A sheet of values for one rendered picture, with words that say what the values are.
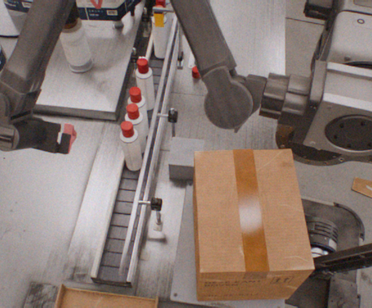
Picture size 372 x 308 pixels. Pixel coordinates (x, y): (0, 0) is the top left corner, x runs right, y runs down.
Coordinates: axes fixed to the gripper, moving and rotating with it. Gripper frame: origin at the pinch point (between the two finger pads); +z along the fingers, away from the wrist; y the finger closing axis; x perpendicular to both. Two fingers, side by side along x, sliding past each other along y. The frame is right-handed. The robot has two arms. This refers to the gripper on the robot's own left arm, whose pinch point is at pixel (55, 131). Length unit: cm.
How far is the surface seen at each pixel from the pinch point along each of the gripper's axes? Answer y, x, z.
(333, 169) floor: -92, 10, 145
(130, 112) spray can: -11.6, -6.8, 17.7
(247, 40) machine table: -35, -40, 78
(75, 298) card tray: -8.8, 44.3, 7.9
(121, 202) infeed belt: -12.4, 19.7, 22.1
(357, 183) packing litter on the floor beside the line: -105, 14, 141
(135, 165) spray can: -13.4, 8.8, 26.4
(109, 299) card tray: -17.6, 42.7, 9.4
